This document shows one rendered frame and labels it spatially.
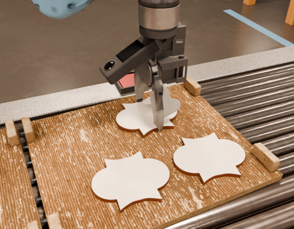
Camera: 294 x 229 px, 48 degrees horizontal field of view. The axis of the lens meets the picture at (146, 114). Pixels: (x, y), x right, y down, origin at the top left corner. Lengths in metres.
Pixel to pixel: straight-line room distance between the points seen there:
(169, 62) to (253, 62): 0.44
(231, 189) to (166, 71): 0.26
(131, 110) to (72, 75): 2.05
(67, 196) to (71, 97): 0.33
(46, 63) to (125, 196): 2.51
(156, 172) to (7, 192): 0.26
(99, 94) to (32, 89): 1.85
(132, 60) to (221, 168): 0.26
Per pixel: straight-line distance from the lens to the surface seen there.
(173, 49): 0.66
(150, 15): 0.60
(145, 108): 0.75
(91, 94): 0.86
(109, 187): 0.58
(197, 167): 0.62
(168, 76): 0.67
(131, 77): 0.89
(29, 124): 0.71
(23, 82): 2.79
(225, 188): 0.61
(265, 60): 1.06
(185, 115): 0.75
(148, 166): 0.61
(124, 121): 0.71
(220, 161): 0.64
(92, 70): 2.82
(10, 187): 0.64
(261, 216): 0.61
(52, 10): 0.51
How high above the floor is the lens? 1.39
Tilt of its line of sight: 38 degrees down
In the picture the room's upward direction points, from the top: straight up
